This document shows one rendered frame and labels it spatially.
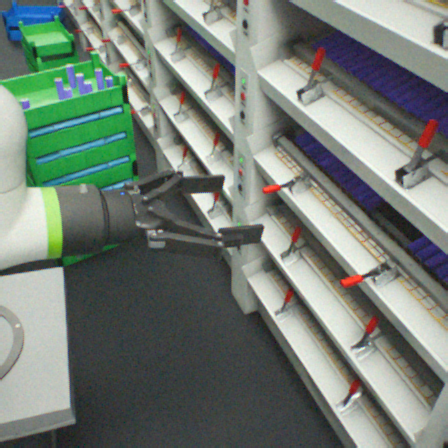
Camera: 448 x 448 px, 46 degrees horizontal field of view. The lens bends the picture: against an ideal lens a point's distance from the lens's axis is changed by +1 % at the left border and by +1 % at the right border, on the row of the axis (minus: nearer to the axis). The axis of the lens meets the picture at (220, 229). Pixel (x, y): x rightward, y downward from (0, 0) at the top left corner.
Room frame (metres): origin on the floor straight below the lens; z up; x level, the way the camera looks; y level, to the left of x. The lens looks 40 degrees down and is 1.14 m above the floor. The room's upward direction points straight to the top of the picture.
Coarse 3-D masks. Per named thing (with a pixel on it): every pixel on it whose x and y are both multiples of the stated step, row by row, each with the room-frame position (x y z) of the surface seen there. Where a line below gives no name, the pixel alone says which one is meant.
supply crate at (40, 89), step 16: (80, 64) 1.45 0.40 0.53; (96, 64) 1.46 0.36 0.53; (0, 80) 1.32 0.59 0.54; (16, 80) 1.35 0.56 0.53; (32, 80) 1.38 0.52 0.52; (48, 80) 1.40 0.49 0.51; (64, 80) 1.43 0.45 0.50; (16, 96) 1.35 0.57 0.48; (32, 96) 1.35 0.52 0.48; (48, 96) 1.35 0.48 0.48; (80, 96) 1.25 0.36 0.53; (96, 96) 1.27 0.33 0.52; (112, 96) 1.30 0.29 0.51; (128, 96) 1.32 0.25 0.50; (32, 112) 1.18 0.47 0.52; (48, 112) 1.20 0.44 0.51; (64, 112) 1.22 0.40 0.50; (80, 112) 1.24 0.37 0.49; (32, 128) 1.17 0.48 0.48
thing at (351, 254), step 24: (288, 120) 1.00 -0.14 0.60; (264, 144) 0.98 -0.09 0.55; (264, 168) 0.92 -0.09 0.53; (288, 168) 0.90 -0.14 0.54; (288, 192) 0.83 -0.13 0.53; (312, 192) 0.82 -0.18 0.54; (312, 216) 0.76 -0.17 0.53; (384, 216) 0.72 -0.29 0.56; (336, 240) 0.69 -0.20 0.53; (408, 240) 0.65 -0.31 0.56; (360, 264) 0.63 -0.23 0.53; (384, 288) 0.57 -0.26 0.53; (408, 288) 0.56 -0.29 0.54; (384, 312) 0.55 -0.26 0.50; (408, 312) 0.52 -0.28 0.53; (432, 312) 0.51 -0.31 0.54; (408, 336) 0.50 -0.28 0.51; (432, 336) 0.48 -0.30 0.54; (432, 360) 0.45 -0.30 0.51
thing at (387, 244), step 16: (288, 144) 0.94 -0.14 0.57; (304, 160) 0.88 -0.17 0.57; (320, 176) 0.83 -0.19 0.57; (336, 192) 0.78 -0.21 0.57; (352, 208) 0.73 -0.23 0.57; (352, 224) 0.70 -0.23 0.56; (368, 224) 0.68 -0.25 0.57; (384, 240) 0.64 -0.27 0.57; (400, 256) 0.60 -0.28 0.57; (416, 272) 0.57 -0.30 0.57; (416, 288) 0.55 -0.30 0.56; (432, 288) 0.54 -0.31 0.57
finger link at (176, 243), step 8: (152, 232) 0.51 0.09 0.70; (160, 232) 0.52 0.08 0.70; (168, 232) 0.52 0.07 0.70; (152, 240) 0.50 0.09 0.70; (160, 240) 0.50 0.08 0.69; (168, 240) 0.51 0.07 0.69; (176, 240) 0.51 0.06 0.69; (184, 240) 0.51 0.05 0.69; (192, 240) 0.51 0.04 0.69; (200, 240) 0.51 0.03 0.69; (208, 240) 0.51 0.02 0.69; (152, 248) 0.50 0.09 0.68; (160, 248) 0.50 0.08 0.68; (168, 248) 0.51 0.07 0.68; (176, 248) 0.51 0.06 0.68; (184, 248) 0.50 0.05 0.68; (192, 248) 0.50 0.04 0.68; (200, 248) 0.50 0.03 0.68; (208, 248) 0.50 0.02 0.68; (216, 248) 0.50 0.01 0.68; (200, 256) 0.50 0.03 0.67; (208, 256) 0.50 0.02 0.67
